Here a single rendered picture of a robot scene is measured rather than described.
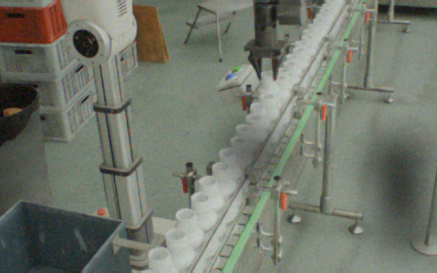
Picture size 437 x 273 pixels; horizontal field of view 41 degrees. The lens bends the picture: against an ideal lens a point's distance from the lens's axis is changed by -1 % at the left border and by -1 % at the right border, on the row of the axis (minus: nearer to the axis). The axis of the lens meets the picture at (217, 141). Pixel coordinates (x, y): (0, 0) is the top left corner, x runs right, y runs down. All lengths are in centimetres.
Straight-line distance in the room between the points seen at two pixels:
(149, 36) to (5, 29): 149
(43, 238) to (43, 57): 215
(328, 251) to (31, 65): 208
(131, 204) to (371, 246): 120
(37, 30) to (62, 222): 220
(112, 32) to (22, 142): 117
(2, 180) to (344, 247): 167
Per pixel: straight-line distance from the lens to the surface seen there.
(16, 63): 379
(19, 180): 303
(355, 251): 284
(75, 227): 156
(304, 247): 283
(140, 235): 232
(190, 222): 108
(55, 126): 387
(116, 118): 206
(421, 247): 290
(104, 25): 189
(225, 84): 174
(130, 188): 219
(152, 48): 492
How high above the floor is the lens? 181
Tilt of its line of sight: 29 degrees down
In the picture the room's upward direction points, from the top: 3 degrees counter-clockwise
